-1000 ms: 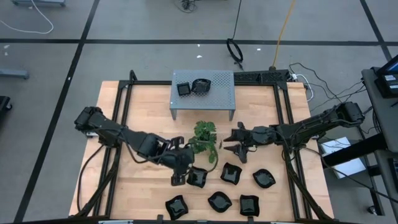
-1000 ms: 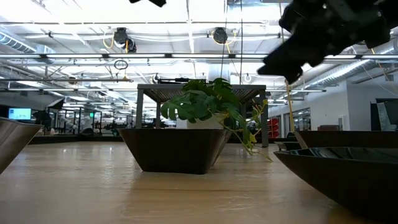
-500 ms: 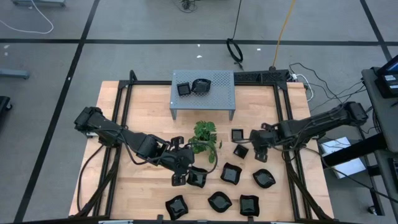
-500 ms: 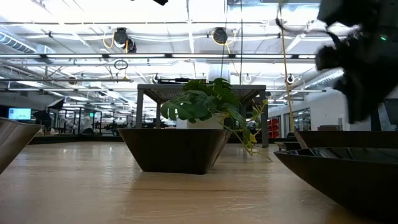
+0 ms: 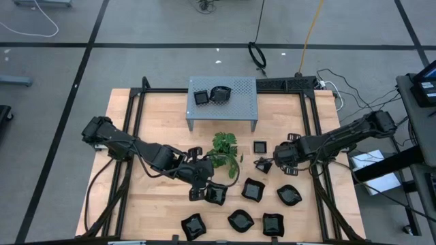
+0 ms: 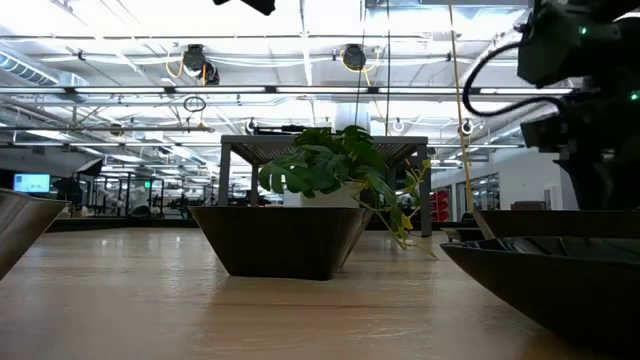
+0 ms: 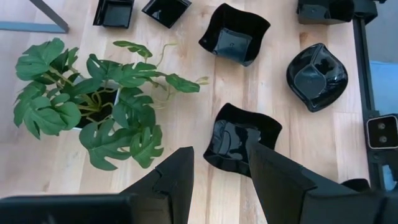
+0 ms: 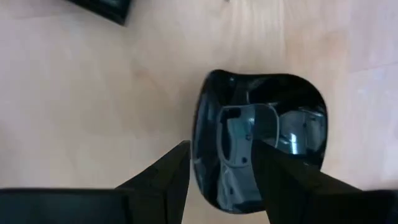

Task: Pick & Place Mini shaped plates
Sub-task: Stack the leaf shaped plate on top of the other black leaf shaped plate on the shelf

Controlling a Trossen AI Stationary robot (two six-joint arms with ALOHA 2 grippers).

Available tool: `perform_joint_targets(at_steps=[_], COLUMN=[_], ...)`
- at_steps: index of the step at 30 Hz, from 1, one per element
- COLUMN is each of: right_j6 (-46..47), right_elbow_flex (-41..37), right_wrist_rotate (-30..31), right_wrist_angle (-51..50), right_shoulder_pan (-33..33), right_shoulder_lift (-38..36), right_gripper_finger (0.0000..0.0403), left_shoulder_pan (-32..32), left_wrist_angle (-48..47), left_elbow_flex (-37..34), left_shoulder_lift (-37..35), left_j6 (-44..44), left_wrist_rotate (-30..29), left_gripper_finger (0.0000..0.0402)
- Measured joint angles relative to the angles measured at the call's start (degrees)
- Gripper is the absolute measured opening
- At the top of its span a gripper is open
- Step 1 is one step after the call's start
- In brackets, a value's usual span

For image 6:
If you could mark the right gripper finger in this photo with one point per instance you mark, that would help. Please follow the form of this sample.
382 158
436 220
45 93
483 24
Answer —
600 187

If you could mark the black wavy square plate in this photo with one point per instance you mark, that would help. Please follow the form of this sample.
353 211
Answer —
280 242
550 225

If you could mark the black leaf shaped plate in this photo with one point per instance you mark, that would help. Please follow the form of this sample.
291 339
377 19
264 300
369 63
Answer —
25 225
550 290

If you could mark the green plant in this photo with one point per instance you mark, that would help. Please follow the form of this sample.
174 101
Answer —
320 170

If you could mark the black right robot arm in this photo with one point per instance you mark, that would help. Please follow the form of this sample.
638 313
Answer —
560 45

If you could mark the dark red box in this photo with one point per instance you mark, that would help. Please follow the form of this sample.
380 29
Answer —
527 205

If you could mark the long ceiling light strip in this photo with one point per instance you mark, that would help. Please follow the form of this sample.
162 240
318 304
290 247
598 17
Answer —
220 90

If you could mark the round ceiling fixture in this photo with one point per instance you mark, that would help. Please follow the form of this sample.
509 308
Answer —
466 127

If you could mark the red storage bins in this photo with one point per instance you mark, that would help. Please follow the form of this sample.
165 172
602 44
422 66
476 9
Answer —
441 205

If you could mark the grey perforated metal shelf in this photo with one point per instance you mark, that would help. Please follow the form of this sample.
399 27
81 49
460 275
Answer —
224 175

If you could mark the blue lit monitor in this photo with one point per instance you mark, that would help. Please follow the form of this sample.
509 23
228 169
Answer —
31 183

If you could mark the silver ventilation duct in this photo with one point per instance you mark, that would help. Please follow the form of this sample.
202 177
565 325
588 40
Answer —
25 70

